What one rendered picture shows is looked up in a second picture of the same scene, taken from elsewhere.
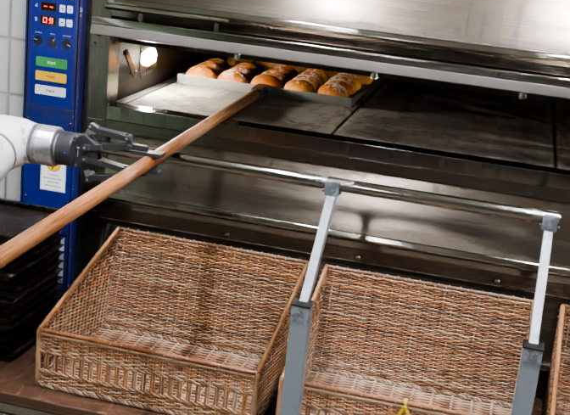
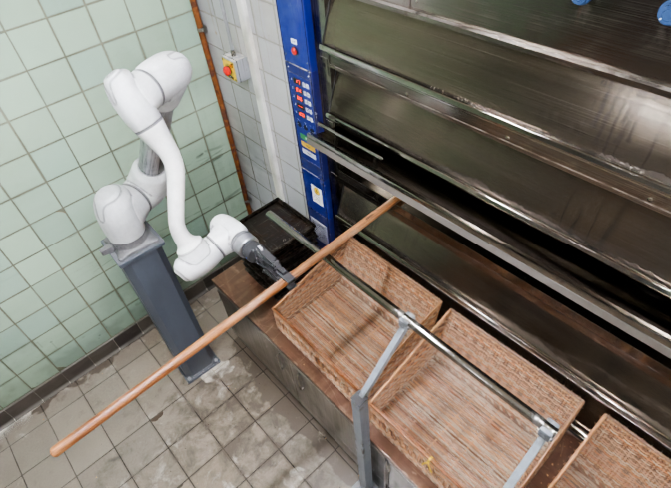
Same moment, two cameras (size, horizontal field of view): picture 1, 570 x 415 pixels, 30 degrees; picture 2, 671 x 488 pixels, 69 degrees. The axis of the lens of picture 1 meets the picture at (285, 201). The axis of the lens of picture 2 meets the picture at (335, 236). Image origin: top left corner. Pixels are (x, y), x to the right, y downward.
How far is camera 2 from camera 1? 1.74 m
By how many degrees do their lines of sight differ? 44
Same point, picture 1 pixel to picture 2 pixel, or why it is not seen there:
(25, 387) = (272, 327)
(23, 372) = not seen: hidden behind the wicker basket
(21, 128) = (228, 236)
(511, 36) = (601, 238)
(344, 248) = not seen: hidden behind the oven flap
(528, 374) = not seen: outside the picture
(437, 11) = (540, 192)
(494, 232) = (565, 347)
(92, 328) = (328, 286)
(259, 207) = (416, 258)
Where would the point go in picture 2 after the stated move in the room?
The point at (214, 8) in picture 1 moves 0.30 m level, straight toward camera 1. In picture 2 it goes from (384, 137) to (340, 188)
